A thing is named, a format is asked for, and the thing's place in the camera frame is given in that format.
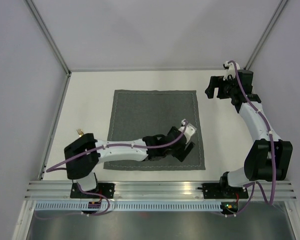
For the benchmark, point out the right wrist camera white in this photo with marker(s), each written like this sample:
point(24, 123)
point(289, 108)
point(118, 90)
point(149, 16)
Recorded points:
point(230, 67)

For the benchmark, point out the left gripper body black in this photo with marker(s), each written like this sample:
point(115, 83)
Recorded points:
point(177, 153)

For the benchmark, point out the left aluminium frame post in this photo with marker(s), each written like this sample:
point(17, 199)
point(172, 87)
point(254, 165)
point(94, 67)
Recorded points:
point(47, 35)

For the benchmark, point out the white slotted cable duct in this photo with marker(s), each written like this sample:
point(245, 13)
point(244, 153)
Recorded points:
point(148, 206)

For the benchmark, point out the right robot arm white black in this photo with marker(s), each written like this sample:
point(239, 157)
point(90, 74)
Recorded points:
point(269, 157)

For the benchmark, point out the right aluminium frame post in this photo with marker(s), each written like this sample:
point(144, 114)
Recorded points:
point(266, 33)

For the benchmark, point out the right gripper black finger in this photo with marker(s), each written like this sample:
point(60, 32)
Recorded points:
point(216, 81)
point(210, 91)

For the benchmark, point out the grey cloth napkin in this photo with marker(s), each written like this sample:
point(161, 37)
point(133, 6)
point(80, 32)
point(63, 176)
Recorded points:
point(139, 113)

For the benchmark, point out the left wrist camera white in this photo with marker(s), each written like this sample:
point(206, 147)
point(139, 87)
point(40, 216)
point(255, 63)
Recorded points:
point(187, 129)

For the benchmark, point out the aluminium rail front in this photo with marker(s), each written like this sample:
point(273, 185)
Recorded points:
point(139, 190)

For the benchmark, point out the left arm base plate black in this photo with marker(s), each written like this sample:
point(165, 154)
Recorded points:
point(105, 189)

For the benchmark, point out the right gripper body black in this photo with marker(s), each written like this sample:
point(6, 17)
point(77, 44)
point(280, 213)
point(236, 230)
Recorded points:
point(226, 90)

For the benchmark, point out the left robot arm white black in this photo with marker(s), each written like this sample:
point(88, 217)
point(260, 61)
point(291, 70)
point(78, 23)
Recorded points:
point(86, 152)

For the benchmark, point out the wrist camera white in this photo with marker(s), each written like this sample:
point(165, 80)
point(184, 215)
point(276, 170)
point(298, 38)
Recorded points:
point(187, 129)
point(230, 67)

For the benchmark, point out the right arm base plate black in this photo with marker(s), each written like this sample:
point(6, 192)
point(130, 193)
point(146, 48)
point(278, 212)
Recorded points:
point(216, 191)

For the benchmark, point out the aluminium frame post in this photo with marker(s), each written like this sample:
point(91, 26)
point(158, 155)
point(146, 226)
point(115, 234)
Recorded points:
point(266, 33)
point(47, 35)

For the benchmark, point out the gold fork black handle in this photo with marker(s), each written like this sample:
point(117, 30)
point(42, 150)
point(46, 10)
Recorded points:
point(80, 132)

